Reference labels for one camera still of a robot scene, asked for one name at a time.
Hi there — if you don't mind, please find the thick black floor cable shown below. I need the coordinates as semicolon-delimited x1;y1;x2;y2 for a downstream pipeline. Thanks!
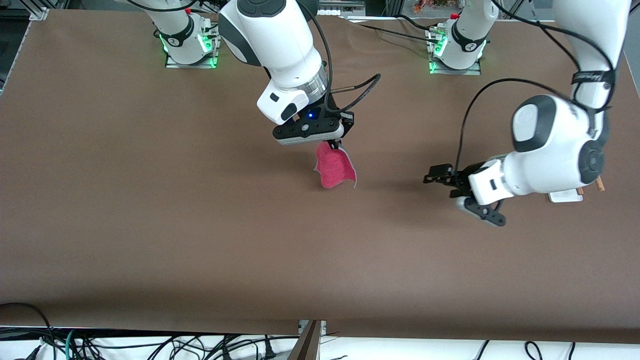
0;302;57;360

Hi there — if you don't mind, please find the white power strip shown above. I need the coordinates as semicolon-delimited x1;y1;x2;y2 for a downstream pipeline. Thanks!
319;0;366;17

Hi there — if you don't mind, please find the pink and grey towel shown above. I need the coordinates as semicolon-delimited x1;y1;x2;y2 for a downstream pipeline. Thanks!
313;141;358;190

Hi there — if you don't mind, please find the black arm base cable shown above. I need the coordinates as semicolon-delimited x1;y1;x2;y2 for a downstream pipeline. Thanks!
397;14;442;34
200;9;224;39
345;17;434;44

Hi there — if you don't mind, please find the aluminium table corner profile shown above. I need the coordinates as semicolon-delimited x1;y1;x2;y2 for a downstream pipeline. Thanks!
20;0;51;22

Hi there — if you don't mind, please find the aluminium frame post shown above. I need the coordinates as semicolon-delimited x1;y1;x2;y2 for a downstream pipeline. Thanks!
287;320;327;360

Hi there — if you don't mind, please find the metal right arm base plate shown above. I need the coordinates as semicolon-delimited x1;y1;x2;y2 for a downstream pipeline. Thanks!
165;22;220;70

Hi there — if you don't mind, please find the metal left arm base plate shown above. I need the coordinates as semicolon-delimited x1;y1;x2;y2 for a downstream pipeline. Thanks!
428;29;482;76

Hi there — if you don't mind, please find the black velcro cable strap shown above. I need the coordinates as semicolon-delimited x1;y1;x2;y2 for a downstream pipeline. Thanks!
571;69;616;86

